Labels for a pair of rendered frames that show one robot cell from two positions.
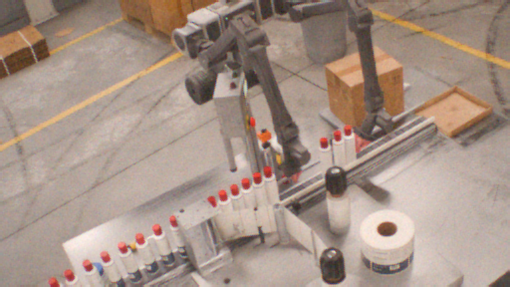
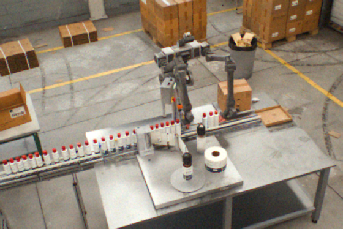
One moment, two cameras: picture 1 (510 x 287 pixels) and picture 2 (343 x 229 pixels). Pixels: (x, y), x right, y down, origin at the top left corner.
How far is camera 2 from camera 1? 1.61 m
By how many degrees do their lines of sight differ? 5
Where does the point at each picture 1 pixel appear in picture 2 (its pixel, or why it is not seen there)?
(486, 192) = (270, 153)
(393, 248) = (215, 161)
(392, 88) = (245, 98)
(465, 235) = (252, 167)
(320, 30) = (238, 62)
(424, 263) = (229, 172)
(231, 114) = (166, 94)
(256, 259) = (163, 154)
